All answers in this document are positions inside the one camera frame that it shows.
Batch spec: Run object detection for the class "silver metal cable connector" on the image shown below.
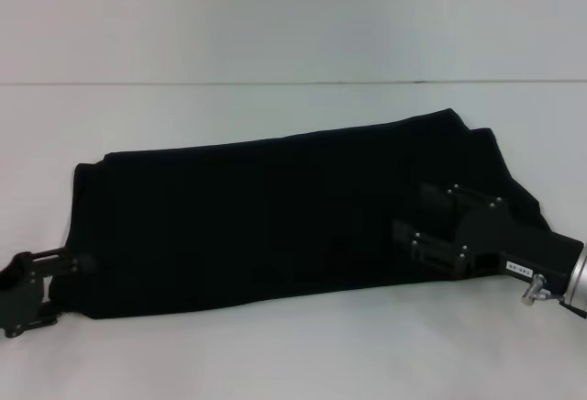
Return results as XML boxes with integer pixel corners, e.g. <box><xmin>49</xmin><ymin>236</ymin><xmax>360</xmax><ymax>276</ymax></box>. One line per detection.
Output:
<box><xmin>519</xmin><ymin>272</ymin><xmax>549</xmax><ymax>306</ymax></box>

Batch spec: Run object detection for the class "grey right gripper cable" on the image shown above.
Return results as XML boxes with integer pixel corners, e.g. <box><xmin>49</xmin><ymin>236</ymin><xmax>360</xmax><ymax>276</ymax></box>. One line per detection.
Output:
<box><xmin>545</xmin><ymin>292</ymin><xmax>587</xmax><ymax>321</ymax></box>

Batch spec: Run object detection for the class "black shirt with FREE print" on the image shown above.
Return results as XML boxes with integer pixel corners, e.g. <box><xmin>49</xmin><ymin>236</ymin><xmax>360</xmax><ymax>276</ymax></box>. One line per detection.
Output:
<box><xmin>49</xmin><ymin>106</ymin><xmax>546</xmax><ymax>323</ymax></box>

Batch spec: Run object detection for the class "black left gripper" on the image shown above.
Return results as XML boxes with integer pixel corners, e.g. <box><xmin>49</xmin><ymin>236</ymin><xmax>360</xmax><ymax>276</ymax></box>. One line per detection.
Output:
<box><xmin>0</xmin><ymin>246</ymin><xmax>96</xmax><ymax>339</ymax></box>

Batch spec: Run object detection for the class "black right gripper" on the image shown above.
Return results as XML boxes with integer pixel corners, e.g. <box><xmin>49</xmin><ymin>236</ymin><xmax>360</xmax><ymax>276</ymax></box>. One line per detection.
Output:
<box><xmin>392</xmin><ymin>182</ymin><xmax>586</xmax><ymax>292</ymax></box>

